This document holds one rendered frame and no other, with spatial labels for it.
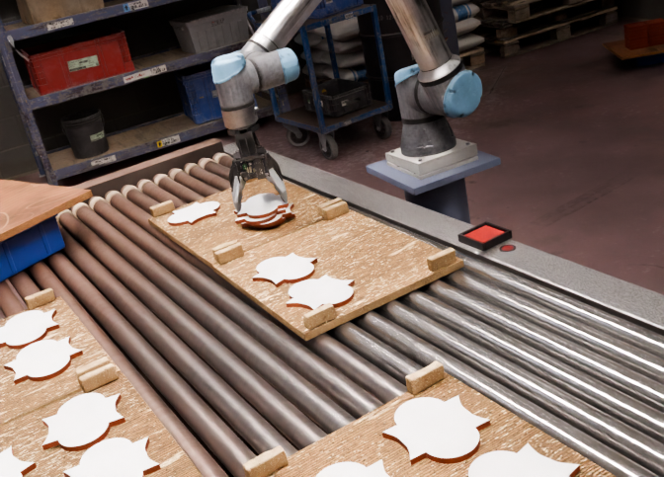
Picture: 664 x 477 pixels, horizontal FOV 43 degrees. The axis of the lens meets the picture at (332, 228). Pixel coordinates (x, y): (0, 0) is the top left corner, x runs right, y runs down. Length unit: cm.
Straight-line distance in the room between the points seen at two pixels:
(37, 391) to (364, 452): 63
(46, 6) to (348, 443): 504
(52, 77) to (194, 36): 101
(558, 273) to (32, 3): 482
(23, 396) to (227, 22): 491
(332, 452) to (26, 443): 50
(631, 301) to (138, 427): 81
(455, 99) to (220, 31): 425
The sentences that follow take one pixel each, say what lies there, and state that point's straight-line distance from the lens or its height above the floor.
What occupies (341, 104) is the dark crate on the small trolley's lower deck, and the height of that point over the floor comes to 30.
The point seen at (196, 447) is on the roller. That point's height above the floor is 92.
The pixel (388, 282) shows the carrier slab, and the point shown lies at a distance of 155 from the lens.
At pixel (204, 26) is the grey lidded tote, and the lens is 614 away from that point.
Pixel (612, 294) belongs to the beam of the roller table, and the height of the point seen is 91.
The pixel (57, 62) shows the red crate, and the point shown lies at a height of 83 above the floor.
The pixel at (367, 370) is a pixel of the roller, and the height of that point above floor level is 92.
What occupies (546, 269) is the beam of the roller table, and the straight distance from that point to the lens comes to 157.
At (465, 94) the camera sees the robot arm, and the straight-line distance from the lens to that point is 210.
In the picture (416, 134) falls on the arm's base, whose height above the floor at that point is 97.
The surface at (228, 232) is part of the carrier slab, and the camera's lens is 193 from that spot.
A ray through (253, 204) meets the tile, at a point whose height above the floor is 97.
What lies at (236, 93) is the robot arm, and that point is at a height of 125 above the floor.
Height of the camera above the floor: 164
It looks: 23 degrees down
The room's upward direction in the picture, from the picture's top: 12 degrees counter-clockwise
